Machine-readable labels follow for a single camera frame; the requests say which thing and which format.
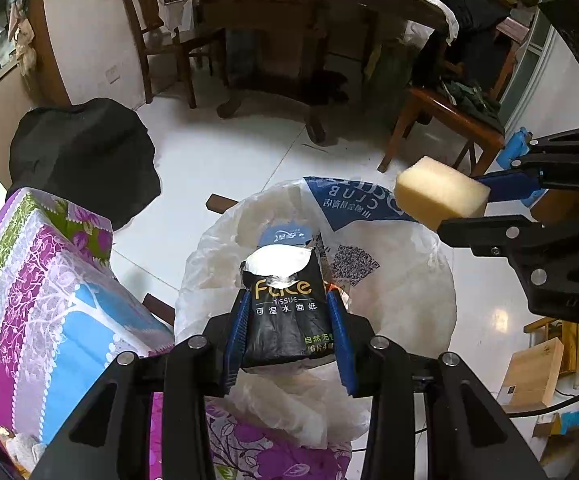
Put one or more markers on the white plastic trash bag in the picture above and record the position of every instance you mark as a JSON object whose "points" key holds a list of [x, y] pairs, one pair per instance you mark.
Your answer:
{"points": [[409, 290]]}

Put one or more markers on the brown wooden piece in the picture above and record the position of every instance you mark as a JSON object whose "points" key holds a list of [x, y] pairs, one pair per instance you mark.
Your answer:
{"points": [[159, 310], [218, 203]]}

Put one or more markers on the black tissue pack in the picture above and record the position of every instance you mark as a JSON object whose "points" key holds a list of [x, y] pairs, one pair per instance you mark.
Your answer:
{"points": [[279, 320]]}

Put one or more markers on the black jacket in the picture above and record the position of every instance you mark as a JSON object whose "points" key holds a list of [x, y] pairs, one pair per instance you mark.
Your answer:
{"points": [[474, 15]]}

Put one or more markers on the yellow sponge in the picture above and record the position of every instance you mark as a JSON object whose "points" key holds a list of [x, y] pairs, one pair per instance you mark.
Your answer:
{"points": [[439, 190]]}

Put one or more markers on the light wooden box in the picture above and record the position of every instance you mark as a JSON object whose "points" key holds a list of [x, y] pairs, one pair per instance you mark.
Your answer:
{"points": [[534, 370]]}

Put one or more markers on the wooden dining table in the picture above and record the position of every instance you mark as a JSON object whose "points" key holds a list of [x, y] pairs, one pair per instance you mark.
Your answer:
{"points": [[289, 5]]}

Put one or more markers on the white wall socket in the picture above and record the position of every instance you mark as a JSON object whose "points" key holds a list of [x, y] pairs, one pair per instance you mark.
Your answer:
{"points": [[113, 75]]}

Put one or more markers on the hanging beige plastic bags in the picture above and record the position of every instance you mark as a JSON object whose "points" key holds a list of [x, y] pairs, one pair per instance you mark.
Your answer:
{"points": [[23, 35]]}

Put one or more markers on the glass sliding door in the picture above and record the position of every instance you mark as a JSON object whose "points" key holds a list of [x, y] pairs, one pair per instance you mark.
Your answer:
{"points": [[534, 60]]}

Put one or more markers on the blue plastic object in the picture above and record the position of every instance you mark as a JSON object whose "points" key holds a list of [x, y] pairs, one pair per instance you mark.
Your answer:
{"points": [[515, 147]]}

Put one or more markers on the wooden chair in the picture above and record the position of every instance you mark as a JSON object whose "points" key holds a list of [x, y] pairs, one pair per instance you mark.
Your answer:
{"points": [[142, 25], [449, 110]]}

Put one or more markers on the camouflage clothing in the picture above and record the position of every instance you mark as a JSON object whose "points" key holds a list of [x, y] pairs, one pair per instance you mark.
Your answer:
{"points": [[472, 102]]}

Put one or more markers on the black fabric bag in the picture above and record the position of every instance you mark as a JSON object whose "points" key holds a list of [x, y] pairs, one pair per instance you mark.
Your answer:
{"points": [[84, 160]]}

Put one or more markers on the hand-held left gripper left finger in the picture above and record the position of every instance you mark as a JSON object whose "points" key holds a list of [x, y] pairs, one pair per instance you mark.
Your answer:
{"points": [[237, 332]]}

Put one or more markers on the purple floral tablecloth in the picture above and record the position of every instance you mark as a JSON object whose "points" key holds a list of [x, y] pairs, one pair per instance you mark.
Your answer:
{"points": [[44, 285]]}

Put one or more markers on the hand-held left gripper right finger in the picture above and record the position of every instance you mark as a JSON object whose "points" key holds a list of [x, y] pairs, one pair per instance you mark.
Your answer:
{"points": [[343, 342]]}

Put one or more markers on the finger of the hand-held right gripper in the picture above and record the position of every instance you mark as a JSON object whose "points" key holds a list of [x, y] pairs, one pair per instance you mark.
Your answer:
{"points": [[514, 186], [489, 235]]}

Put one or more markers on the cardboard box with blue sheet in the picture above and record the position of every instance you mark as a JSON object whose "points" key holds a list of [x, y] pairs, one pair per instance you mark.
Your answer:
{"points": [[567, 425]]}

